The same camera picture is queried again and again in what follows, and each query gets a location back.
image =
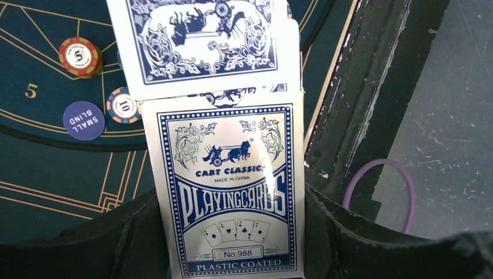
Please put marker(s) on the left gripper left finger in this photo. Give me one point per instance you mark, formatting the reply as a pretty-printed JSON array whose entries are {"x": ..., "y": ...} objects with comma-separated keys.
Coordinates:
[{"x": 127, "y": 242}]

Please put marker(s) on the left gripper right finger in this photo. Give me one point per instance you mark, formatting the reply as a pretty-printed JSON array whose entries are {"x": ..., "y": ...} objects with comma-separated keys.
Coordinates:
[{"x": 342, "y": 244}]

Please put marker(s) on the blue playing card deck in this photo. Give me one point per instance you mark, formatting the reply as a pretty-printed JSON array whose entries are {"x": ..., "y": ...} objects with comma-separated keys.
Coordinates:
[{"x": 229, "y": 178}]

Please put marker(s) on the orange poker chip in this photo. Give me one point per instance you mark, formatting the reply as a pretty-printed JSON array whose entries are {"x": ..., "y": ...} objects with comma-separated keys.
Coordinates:
[{"x": 80, "y": 57}]

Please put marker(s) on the blue backed playing card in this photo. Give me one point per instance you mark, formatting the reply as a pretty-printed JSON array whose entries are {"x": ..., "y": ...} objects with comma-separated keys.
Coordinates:
[{"x": 175, "y": 48}]

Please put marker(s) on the teal poker chip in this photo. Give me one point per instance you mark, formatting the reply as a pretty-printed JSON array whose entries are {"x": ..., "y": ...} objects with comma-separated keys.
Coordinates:
[{"x": 119, "y": 61}]

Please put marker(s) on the dark green rectangular poker mat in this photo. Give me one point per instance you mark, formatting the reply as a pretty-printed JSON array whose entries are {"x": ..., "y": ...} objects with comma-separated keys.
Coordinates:
[{"x": 46, "y": 189}]

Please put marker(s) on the purple round blind button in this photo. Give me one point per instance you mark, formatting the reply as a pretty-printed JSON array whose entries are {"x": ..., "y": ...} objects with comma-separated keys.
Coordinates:
[{"x": 83, "y": 120}]

